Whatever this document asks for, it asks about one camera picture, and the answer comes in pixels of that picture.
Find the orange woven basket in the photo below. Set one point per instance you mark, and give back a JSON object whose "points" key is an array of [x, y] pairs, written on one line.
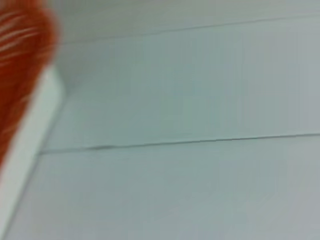
{"points": [[20, 62]]}

